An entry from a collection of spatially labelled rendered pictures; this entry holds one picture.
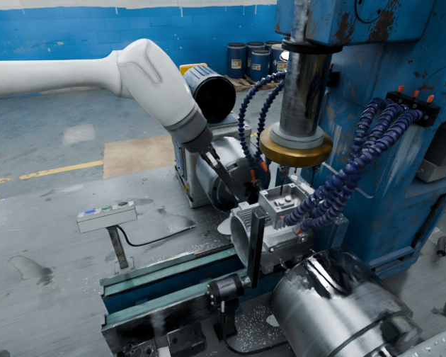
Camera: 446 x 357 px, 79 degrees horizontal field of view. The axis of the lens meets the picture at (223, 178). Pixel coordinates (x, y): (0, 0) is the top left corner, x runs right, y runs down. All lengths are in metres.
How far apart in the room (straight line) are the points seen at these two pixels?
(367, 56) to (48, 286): 1.19
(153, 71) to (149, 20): 5.48
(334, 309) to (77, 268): 0.89
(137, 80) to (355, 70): 0.54
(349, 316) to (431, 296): 0.64
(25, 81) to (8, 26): 5.50
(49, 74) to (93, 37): 5.34
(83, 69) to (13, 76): 0.14
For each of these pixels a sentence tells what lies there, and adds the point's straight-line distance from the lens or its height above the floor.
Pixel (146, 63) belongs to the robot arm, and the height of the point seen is 1.53.
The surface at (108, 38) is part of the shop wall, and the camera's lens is 5.99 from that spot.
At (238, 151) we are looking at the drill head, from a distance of 0.97.
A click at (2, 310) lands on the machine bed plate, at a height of 0.80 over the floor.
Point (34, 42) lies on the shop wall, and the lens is 6.09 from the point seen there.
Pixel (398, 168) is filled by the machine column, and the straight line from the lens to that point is 0.76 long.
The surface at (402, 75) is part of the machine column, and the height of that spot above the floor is 1.49.
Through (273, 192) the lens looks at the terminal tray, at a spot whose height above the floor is 1.13.
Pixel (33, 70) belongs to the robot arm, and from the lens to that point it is 0.64.
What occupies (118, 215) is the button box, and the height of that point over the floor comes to 1.06.
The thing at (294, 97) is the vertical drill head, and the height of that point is 1.45.
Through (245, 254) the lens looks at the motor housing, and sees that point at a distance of 0.91.
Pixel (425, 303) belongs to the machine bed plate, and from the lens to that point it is 1.18.
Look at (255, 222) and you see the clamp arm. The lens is 0.59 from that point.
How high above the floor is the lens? 1.64
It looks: 35 degrees down
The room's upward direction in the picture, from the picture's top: straight up
